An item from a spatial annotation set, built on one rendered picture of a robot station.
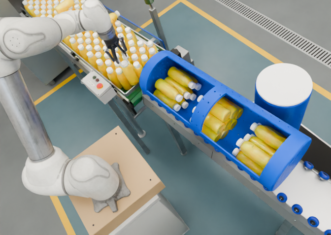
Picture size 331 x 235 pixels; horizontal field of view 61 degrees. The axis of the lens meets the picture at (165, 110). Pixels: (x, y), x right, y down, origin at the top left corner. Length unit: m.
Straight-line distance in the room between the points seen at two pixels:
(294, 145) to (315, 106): 1.59
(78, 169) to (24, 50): 0.50
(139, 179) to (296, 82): 0.95
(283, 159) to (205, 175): 1.35
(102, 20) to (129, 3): 2.73
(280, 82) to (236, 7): 2.14
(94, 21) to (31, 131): 0.60
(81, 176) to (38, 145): 0.21
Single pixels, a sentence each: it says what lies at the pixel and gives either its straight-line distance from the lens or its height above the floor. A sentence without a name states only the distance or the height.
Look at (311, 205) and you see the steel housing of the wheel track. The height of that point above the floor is 0.93.
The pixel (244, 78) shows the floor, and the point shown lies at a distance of 2.93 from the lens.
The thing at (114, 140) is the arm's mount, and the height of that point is 1.12.
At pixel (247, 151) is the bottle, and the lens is 1.33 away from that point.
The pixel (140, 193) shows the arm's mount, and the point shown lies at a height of 1.10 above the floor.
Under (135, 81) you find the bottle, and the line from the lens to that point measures 1.79.
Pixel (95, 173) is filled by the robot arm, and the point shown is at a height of 1.36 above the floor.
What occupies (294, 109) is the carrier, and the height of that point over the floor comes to 0.99.
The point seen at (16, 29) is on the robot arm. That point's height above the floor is 1.90.
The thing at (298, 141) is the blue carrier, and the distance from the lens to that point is 1.25.
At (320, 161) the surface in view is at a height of 0.15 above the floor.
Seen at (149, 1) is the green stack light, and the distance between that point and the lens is 2.01.
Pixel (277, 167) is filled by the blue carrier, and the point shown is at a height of 1.21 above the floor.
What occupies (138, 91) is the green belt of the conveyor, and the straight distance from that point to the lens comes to 1.88.
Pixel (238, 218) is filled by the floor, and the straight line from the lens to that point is 2.38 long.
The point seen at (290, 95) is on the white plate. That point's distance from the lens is 1.58.
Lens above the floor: 2.34
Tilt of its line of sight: 56 degrees down
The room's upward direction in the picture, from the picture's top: 25 degrees counter-clockwise
